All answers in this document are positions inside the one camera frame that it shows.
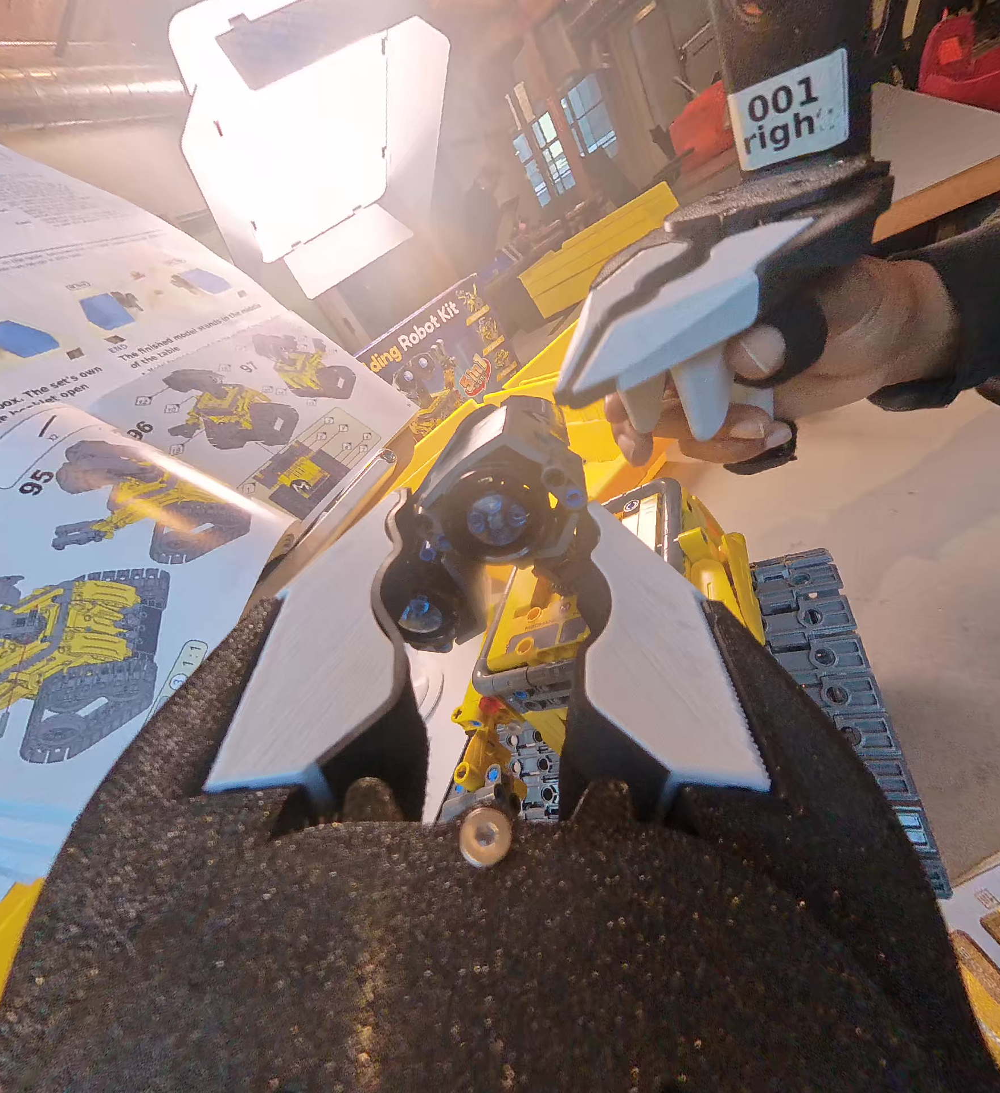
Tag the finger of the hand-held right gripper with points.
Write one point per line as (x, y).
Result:
(679, 316)
(628, 277)

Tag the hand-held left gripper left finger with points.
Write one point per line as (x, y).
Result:
(312, 674)

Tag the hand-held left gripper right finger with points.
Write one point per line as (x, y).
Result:
(671, 683)

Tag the yellow grey toy brick robot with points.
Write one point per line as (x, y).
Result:
(807, 615)

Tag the grey desk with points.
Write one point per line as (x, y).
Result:
(936, 598)

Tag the white wood-edged side table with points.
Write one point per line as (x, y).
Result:
(953, 145)

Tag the paned window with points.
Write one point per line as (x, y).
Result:
(560, 137)

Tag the blue robot kit box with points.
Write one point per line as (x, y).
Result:
(432, 341)

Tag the red plastic tub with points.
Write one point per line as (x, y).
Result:
(987, 60)

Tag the white studio light panel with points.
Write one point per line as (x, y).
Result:
(312, 154)

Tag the robot instruction booklet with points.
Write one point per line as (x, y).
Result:
(81, 384)

